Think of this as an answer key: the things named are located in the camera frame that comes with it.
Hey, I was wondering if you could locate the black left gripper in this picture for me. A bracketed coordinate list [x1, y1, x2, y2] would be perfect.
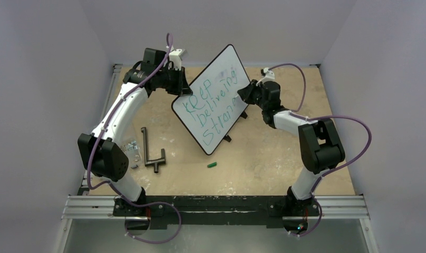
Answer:
[156, 65, 190, 95]

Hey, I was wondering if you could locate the white whiteboard black frame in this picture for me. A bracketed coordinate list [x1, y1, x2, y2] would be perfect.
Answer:
[171, 44, 250, 155]

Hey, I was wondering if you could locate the green marker cap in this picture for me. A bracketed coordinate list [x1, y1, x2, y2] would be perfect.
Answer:
[207, 162, 217, 168]

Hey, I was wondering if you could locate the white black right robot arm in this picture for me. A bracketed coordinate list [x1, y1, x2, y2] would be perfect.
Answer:
[237, 80, 345, 216]

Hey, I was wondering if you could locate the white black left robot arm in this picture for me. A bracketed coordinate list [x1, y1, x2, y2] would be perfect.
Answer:
[77, 46, 193, 216]

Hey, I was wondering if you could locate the clear plastic screw box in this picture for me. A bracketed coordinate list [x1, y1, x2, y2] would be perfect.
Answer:
[83, 139, 142, 180]

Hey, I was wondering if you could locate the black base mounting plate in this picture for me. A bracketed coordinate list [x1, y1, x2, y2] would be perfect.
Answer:
[113, 196, 320, 231]

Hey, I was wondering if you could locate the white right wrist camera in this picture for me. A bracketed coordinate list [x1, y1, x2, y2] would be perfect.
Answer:
[256, 67, 275, 86]

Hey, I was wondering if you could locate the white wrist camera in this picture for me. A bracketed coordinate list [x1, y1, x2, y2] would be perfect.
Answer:
[256, 67, 275, 86]
[169, 47, 187, 70]

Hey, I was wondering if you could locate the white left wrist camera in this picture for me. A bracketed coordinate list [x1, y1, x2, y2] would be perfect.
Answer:
[169, 47, 187, 70]

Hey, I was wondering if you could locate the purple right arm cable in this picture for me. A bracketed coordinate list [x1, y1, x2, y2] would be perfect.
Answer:
[268, 63, 373, 238]

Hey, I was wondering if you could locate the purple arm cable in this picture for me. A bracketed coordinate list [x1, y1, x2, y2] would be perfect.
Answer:
[85, 33, 182, 245]
[268, 63, 373, 238]

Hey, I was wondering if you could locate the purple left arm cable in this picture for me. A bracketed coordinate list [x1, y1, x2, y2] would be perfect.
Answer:
[85, 33, 182, 245]

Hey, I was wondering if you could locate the dark metal T-handle tool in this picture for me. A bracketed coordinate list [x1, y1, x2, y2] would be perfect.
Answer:
[140, 126, 167, 174]

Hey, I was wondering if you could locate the aluminium frame rail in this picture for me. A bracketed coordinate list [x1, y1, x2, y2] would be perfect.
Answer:
[61, 63, 370, 220]

